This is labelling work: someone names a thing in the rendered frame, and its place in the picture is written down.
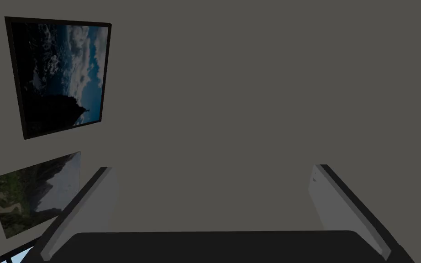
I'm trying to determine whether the black framed window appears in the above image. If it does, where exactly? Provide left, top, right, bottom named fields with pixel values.
left=0, top=237, right=42, bottom=263

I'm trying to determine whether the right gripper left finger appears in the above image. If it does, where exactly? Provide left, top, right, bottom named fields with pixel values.
left=27, top=166, right=119, bottom=262

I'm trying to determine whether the frameless mountain landscape picture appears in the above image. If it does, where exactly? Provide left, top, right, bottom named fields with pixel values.
left=0, top=151, right=82, bottom=240

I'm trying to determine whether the black framed sky picture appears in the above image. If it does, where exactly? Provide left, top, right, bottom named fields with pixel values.
left=4, top=16, right=112, bottom=141

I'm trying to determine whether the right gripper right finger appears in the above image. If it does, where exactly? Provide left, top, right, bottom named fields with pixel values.
left=308, top=164, right=412, bottom=262

